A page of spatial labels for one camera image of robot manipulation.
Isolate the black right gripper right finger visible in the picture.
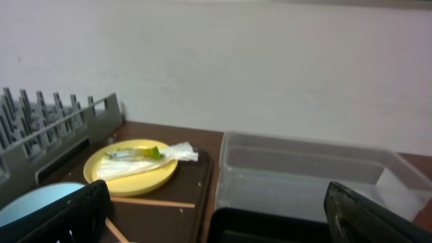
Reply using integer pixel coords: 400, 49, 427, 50
323, 182, 431, 243

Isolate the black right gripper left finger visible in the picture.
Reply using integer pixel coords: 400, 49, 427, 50
1, 180, 111, 243

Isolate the green snack wrapper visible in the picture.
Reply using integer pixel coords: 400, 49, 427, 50
105, 147, 163, 161

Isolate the black waste tray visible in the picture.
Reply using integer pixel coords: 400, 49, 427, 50
207, 208, 332, 243

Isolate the wooden chopstick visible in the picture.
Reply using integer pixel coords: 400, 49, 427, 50
111, 197, 195, 208
105, 218, 129, 243

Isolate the light blue bowl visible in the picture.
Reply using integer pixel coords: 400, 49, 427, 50
1, 182, 85, 226

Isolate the yellow plate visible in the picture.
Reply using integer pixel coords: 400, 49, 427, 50
83, 139, 178, 197

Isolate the grey dish rack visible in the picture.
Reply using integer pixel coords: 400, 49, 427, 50
1, 88, 124, 207

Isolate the dark brown serving tray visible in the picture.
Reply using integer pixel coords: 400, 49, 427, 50
100, 149, 214, 242

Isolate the clear plastic bin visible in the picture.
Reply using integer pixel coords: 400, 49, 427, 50
215, 132, 431, 222

